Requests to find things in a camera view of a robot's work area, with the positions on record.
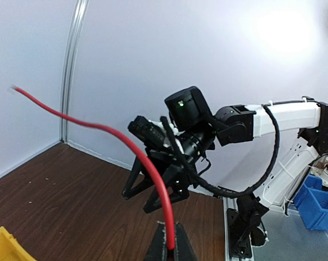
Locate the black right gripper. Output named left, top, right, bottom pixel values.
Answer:
left=122, top=130, right=215, bottom=213

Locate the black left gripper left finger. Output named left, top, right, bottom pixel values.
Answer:
left=144, top=221, right=168, bottom=261

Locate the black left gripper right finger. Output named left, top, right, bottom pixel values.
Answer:
left=173, top=222, right=197, bottom=261

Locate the red wire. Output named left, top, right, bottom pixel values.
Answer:
left=7, top=85, right=176, bottom=251

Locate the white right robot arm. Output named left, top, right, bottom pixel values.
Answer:
left=128, top=86, right=328, bottom=216

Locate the blue storage bin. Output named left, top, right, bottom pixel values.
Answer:
left=293, top=175, right=328, bottom=231

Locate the yellow bin right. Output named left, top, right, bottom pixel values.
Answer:
left=0, top=226, right=36, bottom=261

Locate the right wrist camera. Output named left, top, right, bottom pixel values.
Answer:
left=128, top=115, right=172, bottom=151

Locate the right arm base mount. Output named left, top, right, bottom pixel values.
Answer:
left=226, top=194, right=269, bottom=259

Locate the aluminium front rail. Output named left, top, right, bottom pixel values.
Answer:
left=223, top=198, right=328, bottom=260

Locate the aluminium frame post right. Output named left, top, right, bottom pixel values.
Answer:
left=59, top=0, right=89, bottom=144

